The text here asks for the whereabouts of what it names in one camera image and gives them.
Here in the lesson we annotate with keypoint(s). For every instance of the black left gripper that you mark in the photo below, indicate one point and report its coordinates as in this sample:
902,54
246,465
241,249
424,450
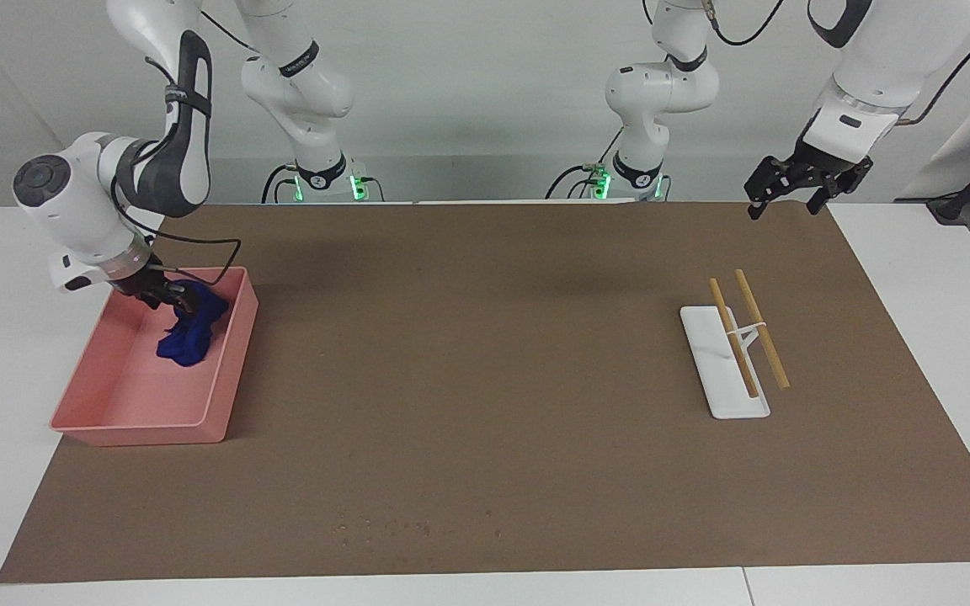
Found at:
826,167

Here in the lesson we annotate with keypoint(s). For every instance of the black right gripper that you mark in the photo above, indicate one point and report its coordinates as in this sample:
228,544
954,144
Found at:
144,288

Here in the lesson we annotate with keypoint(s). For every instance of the dark blue towel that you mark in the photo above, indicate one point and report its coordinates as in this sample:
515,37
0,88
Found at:
190,337

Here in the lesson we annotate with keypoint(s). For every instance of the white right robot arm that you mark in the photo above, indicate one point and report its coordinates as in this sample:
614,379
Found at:
72,194

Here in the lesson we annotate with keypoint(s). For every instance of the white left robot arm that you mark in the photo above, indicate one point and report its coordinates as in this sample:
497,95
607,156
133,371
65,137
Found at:
889,59

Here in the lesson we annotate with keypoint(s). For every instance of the pink plastic tray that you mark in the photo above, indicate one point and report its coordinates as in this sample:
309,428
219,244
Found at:
140,396

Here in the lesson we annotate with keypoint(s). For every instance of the white rack with wooden rods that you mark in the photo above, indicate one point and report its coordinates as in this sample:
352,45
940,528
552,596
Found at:
725,391

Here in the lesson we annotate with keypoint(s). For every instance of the brown table mat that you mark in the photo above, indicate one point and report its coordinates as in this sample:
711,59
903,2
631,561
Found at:
493,379

